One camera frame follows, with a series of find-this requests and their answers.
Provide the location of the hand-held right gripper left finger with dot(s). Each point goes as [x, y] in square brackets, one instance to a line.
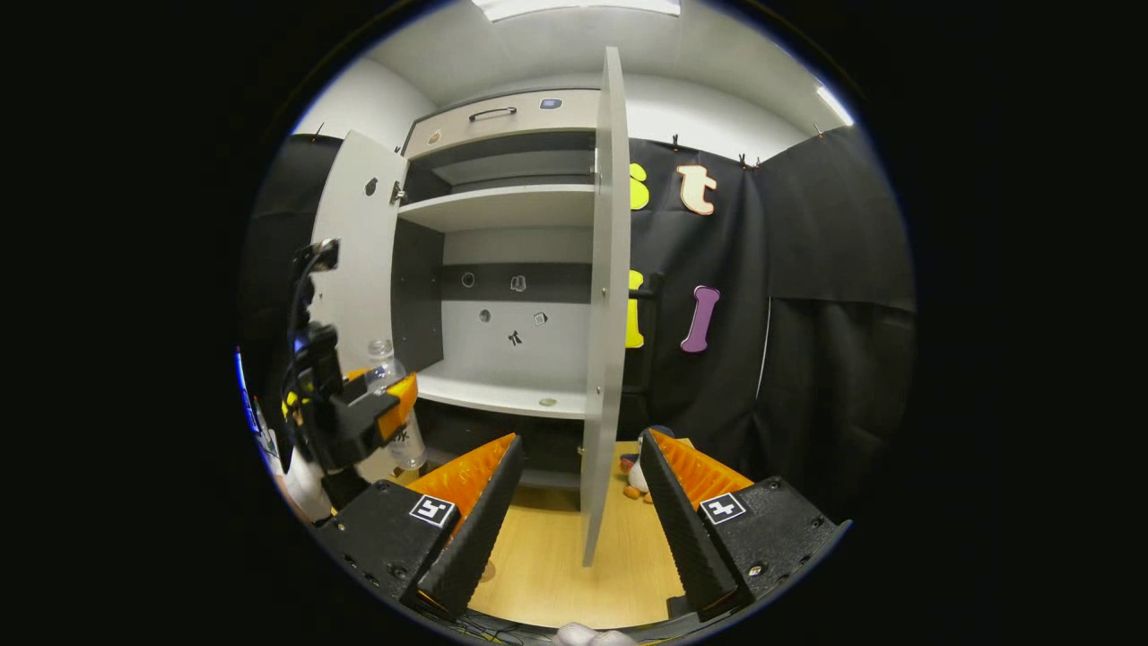
[480, 538]

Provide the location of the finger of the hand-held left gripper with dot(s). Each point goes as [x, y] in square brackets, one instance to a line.
[401, 408]

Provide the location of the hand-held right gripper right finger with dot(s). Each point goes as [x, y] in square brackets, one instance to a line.
[686, 529]

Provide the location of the round wooden coaster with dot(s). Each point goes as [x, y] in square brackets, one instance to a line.
[487, 571]

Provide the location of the clear bottle with red label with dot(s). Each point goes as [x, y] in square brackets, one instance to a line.
[411, 449]

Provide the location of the white cabinet door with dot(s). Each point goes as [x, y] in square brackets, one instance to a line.
[354, 215]
[605, 314]

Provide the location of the white and grey cabinet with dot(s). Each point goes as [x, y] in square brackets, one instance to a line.
[502, 206]

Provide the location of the penguin plush toy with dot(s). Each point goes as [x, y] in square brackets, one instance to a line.
[635, 475]

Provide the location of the black backdrop cloth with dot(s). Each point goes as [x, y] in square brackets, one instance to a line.
[807, 359]

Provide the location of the large ceiling light panel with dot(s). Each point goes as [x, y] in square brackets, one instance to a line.
[574, 7]

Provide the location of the small ceiling light panel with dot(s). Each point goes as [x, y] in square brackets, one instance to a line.
[834, 105]

